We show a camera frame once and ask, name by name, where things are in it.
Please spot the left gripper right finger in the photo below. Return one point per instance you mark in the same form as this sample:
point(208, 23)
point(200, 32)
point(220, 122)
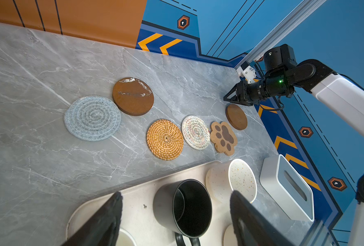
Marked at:
point(250, 227)

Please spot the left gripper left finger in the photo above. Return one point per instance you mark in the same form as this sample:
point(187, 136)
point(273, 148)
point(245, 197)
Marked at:
point(102, 229)

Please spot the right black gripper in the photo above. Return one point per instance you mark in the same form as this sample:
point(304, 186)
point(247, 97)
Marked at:
point(250, 94)

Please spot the brown cork round coaster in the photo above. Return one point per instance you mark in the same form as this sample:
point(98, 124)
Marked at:
point(236, 117)

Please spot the paw shaped wooden coaster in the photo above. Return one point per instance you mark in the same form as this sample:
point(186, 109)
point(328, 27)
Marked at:
point(223, 138)

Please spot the white multicolour woven coaster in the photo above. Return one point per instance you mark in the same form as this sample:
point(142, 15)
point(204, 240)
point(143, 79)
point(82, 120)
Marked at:
point(195, 132)

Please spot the white speckled mug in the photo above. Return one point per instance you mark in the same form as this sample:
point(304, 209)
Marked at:
point(234, 175)

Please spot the rattan woven coaster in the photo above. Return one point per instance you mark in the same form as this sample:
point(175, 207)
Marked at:
point(165, 140)

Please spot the glossy brown round coaster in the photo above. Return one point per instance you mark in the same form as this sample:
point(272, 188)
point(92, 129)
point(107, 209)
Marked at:
point(133, 96)

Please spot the grey woven coaster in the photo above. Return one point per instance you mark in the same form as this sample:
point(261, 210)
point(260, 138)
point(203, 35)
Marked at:
point(92, 118)

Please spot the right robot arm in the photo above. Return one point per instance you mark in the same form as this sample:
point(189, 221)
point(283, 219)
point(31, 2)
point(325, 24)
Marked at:
point(337, 91)

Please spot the white mug back left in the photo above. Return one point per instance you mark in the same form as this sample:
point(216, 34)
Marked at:
point(125, 239)

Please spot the black mug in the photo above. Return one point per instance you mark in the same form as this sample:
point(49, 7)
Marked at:
point(185, 208)

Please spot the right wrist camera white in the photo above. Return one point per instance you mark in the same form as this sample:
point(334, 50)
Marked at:
point(247, 72)

